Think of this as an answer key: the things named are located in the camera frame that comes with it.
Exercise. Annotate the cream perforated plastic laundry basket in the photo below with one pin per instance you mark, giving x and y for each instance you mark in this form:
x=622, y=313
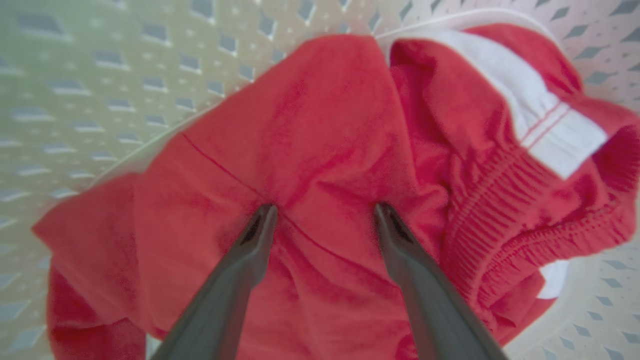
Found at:
x=125, y=90

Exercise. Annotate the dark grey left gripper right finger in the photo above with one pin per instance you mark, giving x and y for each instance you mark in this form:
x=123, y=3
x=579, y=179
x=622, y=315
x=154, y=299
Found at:
x=430, y=300

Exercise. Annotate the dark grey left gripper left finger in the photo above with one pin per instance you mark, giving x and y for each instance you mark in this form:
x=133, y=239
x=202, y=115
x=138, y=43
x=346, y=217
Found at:
x=227, y=295

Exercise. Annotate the red and white clothing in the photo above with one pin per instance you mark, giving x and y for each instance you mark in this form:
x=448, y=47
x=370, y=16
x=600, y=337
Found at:
x=340, y=150

